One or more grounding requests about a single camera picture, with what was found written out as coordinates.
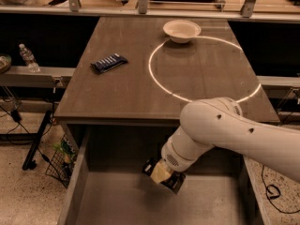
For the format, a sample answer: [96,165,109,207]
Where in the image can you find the white bowl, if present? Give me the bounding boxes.
[163,20,202,44]

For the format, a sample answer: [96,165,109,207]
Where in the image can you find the green bowl at left edge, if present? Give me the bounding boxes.
[0,53,11,74]

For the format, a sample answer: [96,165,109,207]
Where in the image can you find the grey railing frame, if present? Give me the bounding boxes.
[0,0,300,23]

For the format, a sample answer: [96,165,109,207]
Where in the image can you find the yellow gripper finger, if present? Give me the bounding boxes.
[150,159,173,184]

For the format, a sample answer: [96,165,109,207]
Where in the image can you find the grey side shelf left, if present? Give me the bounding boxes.
[0,66,75,88]

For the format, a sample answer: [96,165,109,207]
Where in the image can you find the blue snack bar wrapper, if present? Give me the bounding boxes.
[91,53,128,73]

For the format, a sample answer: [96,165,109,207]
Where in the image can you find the black rxbar chocolate wrapper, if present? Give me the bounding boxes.
[142,157,186,194]

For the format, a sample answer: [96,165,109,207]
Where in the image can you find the black wire basket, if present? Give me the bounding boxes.
[45,135,77,188]

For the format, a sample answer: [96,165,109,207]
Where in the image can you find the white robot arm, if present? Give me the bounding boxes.
[150,97,300,184]

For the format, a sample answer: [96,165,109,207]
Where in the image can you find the open grey top drawer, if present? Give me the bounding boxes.
[57,126,263,225]

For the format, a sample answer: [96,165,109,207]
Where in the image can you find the black stand leg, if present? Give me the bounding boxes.
[22,111,52,171]

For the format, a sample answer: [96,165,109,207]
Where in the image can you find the clear plastic water bottle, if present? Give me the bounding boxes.
[19,44,40,72]

